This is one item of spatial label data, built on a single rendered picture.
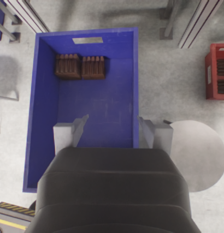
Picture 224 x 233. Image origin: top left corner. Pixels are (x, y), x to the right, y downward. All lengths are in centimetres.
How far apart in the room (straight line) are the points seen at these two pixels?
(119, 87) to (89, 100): 16
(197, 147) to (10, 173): 108
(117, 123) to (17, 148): 71
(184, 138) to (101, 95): 42
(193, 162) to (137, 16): 96
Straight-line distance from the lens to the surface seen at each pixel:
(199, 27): 103
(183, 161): 77
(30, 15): 100
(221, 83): 115
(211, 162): 81
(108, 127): 77
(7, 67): 138
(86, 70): 79
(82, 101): 81
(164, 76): 107
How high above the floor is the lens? 98
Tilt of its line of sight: 80 degrees down
